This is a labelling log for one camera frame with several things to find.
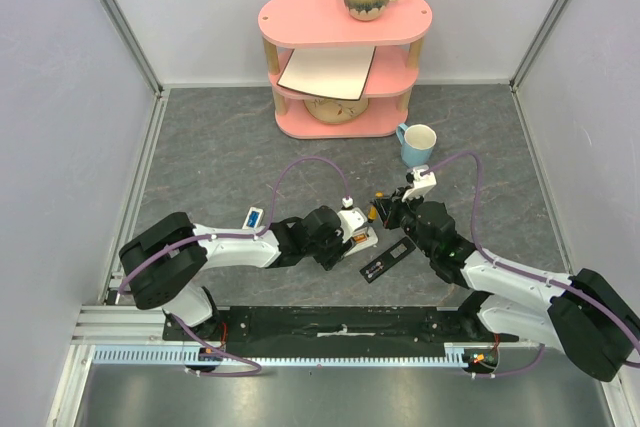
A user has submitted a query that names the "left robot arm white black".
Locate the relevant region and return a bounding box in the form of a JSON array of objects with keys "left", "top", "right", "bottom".
[{"left": 119, "top": 206, "right": 366, "bottom": 340}]

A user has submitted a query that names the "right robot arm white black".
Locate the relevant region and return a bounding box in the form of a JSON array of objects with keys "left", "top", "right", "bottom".
[{"left": 372, "top": 188, "right": 639, "bottom": 382}]

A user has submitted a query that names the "black remote control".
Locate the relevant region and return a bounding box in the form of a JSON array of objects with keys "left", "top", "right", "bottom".
[{"left": 359, "top": 237, "right": 415, "bottom": 284}]

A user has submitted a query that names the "light blue mug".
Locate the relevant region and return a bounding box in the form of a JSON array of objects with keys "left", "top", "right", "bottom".
[{"left": 396, "top": 124, "right": 437, "bottom": 168}]

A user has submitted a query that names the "beige floral bowl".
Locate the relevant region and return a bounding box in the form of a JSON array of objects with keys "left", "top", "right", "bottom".
[{"left": 303, "top": 98, "right": 369, "bottom": 125}]

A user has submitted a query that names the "white board black edge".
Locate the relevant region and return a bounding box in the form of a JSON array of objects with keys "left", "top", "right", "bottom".
[{"left": 277, "top": 46, "right": 376, "bottom": 100}]

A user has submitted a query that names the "pink three tier shelf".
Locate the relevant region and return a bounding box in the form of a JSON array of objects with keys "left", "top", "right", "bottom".
[{"left": 258, "top": 0, "right": 432, "bottom": 139}]

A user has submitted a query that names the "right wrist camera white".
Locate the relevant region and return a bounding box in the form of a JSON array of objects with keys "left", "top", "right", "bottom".
[{"left": 402, "top": 165, "right": 437, "bottom": 202}]

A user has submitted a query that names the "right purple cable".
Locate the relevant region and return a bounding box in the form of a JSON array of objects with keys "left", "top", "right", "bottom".
[{"left": 424, "top": 150, "right": 640, "bottom": 383}]

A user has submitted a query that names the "purple cable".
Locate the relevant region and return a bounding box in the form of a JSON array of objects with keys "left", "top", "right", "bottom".
[
  {"left": 117, "top": 156, "right": 354, "bottom": 378},
  {"left": 424, "top": 150, "right": 640, "bottom": 383}
]

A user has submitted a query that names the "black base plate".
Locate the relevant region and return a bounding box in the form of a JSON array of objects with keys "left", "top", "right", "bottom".
[{"left": 192, "top": 306, "right": 495, "bottom": 358}]

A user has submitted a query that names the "blue slotted cable duct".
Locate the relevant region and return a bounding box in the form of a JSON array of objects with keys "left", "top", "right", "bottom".
[{"left": 92, "top": 345, "right": 489, "bottom": 368}]

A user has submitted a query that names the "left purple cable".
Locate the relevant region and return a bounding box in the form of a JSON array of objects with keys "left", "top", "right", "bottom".
[{"left": 117, "top": 156, "right": 354, "bottom": 378}]

